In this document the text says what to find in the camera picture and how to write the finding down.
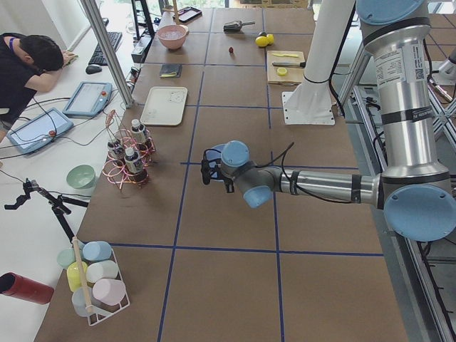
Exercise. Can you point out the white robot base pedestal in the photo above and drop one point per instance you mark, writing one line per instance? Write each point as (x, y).
(310, 103)

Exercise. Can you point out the metal scoop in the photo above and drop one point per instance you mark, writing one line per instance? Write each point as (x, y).
(236, 26)

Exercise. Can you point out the red cylinder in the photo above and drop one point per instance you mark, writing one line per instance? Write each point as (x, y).
(24, 288)

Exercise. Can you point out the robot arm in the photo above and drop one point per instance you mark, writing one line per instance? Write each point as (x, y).
(414, 189)
(443, 72)

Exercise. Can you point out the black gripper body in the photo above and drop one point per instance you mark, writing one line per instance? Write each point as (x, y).
(227, 181)

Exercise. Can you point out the yellow cup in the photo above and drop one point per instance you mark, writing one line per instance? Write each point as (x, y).
(73, 277)

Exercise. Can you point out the yellow plastic knife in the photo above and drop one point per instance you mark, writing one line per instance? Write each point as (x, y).
(288, 55)

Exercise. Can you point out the dark drink bottle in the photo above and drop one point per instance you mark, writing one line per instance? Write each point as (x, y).
(116, 149)
(138, 131)
(133, 161)

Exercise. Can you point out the lemon half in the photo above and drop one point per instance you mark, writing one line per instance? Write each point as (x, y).
(281, 71)

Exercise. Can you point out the green bowl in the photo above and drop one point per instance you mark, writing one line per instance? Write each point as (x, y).
(81, 177)

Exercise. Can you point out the black tray with pink rim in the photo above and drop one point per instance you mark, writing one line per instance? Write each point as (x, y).
(188, 13)

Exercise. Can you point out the person in black shirt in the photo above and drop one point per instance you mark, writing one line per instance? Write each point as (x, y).
(29, 64)

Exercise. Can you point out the pink bowl with ice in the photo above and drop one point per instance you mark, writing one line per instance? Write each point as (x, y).
(172, 36)

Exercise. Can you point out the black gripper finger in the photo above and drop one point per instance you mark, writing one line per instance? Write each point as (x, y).
(229, 187)

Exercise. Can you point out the pink cup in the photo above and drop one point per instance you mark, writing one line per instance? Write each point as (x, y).
(109, 291)

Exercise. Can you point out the black tripod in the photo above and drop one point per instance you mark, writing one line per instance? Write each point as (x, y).
(57, 204)

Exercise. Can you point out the wooden stand with round base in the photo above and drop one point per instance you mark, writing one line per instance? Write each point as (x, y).
(170, 12)

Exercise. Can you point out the cream bear tray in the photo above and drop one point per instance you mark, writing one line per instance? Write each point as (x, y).
(164, 106)

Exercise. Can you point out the yellow lemon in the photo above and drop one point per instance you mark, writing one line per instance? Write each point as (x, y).
(270, 38)
(262, 41)

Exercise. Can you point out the aluminium frame post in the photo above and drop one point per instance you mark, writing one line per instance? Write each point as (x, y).
(93, 15)

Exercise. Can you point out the black computer mouse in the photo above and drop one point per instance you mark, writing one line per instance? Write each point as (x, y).
(92, 69)

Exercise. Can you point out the mint green cup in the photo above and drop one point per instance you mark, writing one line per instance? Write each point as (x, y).
(66, 257)

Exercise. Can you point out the copper wire bottle rack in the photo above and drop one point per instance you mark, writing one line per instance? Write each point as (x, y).
(116, 171)

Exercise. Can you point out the pale blue cup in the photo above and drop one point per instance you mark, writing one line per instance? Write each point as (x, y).
(79, 303)

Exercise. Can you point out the wooden cutting board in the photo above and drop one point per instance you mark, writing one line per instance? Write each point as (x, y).
(294, 75)

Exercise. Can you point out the white wire cup basket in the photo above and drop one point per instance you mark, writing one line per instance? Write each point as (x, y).
(99, 312)

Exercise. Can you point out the blue plate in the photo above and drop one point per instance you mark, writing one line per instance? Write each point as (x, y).
(214, 153)

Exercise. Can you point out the light blue cup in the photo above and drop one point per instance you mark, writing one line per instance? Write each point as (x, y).
(97, 251)

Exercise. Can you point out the steel rod with black tip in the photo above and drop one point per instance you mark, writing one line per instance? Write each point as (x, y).
(289, 64)

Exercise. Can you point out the blue teach pendant tablet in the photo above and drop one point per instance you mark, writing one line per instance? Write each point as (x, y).
(88, 99)

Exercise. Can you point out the grey folded cloth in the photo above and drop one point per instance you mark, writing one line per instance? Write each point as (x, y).
(170, 70)

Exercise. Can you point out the white cup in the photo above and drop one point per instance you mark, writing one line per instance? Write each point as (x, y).
(107, 269)

